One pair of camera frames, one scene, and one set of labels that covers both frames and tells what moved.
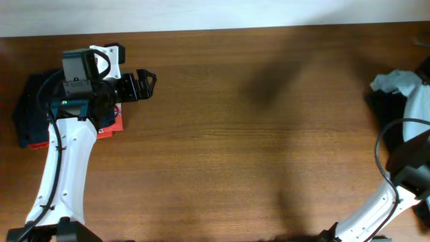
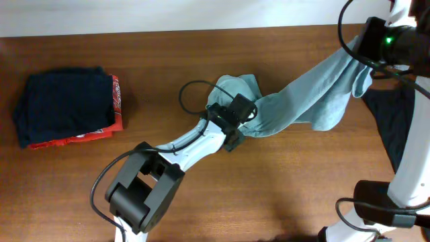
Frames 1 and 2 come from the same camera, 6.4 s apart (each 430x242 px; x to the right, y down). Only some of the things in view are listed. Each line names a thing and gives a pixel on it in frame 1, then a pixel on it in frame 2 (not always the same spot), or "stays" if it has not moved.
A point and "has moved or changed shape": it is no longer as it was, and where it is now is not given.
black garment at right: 389,107 stays
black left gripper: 132,93 → 230,146
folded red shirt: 104,133 stays
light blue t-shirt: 416,104 has moved or changed shape
